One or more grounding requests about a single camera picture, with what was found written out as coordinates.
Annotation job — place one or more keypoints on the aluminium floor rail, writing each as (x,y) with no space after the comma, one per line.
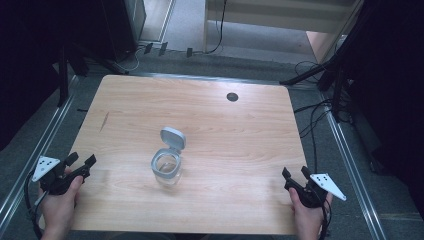
(353,173)
(213,78)
(40,146)

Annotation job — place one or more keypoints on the black cabinet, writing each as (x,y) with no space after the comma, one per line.
(120,26)

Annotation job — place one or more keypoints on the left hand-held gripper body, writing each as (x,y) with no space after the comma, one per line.
(56,181)

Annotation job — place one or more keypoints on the round grey table grommet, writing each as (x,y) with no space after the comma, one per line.
(232,97)

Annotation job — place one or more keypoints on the black metal stand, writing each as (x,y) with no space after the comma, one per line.
(336,76)
(63,80)

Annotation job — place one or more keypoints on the black power plug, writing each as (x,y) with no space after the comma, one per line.
(163,48)
(148,48)
(189,52)

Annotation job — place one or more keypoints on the dark curtain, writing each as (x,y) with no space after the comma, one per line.
(393,83)
(30,50)

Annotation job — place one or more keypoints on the white shelf unit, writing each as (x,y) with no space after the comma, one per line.
(266,16)

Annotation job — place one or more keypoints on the person's left hand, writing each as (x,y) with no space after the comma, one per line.
(58,210)

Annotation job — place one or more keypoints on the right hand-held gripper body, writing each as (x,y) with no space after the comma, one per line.
(313,196)

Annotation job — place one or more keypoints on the clear jar with grey lid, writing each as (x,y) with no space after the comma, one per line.
(168,160)

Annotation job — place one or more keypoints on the person's right hand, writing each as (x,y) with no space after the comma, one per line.
(308,221)

